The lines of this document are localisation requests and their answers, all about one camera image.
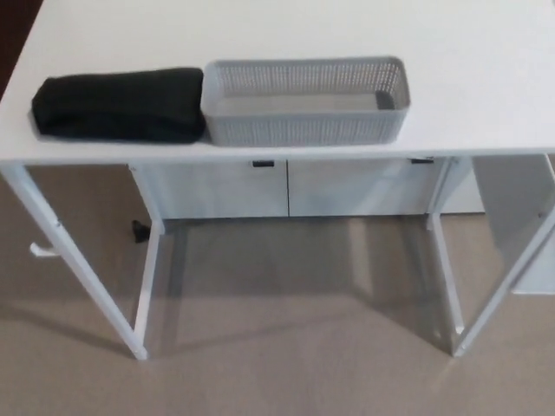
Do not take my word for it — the black cloth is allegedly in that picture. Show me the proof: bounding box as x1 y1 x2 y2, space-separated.
30 66 207 145

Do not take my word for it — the white cabinet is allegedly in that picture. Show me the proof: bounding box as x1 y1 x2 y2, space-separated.
129 154 486 220

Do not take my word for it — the grey perforated plastic basket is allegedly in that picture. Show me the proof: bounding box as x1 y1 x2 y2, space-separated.
199 55 411 147

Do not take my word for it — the white metal frame table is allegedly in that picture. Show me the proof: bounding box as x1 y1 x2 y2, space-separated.
0 0 555 361

